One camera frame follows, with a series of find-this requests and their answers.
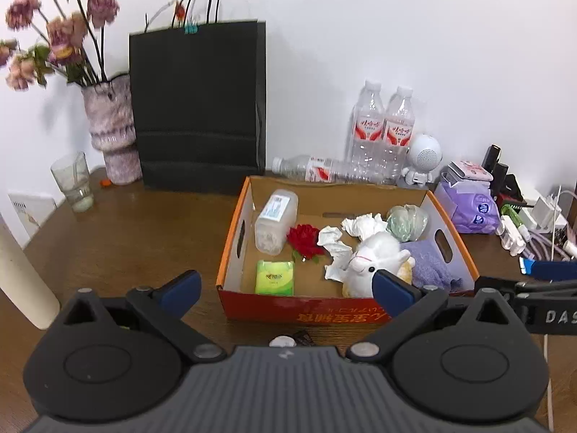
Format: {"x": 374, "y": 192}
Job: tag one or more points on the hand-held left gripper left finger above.
{"x": 182, "y": 291}

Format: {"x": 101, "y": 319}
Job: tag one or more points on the orange cardboard box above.
{"x": 315, "y": 309}

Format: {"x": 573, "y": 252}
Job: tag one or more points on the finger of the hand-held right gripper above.
{"x": 554, "y": 269}
{"x": 541, "y": 287}

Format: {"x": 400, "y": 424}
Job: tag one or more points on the white charger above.
{"x": 546, "y": 212}

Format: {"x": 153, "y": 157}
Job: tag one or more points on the clear cotton swab container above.
{"x": 275, "y": 221}

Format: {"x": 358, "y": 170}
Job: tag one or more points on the black paper bag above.
{"x": 198, "y": 108}

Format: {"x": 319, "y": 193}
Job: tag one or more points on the white round robot speaker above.
{"x": 423, "y": 153}

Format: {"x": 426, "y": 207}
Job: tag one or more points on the black binder clip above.
{"x": 303, "y": 338}

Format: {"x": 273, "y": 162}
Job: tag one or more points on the white and yellow plush toy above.
{"x": 374, "y": 261}

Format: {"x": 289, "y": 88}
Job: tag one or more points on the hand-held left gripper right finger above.
{"x": 392, "y": 291}

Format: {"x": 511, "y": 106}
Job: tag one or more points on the white tissue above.
{"x": 336, "y": 252}
{"x": 363, "y": 225}

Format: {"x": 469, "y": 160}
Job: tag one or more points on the pink printed small box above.
{"x": 471, "y": 170}

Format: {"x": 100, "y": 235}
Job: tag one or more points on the purple wet wipes pack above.
{"x": 471, "y": 207}

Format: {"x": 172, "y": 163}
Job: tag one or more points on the pale green bag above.
{"x": 408, "y": 223}

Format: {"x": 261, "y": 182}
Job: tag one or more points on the green tissue packet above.
{"x": 274, "y": 278}

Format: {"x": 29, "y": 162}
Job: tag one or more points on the pink mottled vase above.
{"x": 112, "y": 135}

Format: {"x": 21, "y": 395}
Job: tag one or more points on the clear water bottle red label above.
{"x": 324, "y": 169}
{"x": 399, "y": 135}
{"x": 367, "y": 131}

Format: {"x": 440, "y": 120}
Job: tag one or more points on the green binder clip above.
{"x": 191, "y": 28}

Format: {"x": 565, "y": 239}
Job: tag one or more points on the clear glass cup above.
{"x": 74, "y": 182}

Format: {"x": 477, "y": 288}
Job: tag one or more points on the cream thermos bottle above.
{"x": 22, "y": 279}

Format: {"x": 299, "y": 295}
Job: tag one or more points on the purple fuzzy cloth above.
{"x": 432, "y": 264}

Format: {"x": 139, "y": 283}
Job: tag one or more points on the white card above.
{"x": 29, "y": 214}

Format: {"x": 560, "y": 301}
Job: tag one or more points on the dried pink flowers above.
{"x": 54, "y": 36}

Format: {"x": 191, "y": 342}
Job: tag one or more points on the red fabric rose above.
{"x": 304, "y": 241}

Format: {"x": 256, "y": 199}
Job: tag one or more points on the small white round lid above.
{"x": 281, "y": 341}

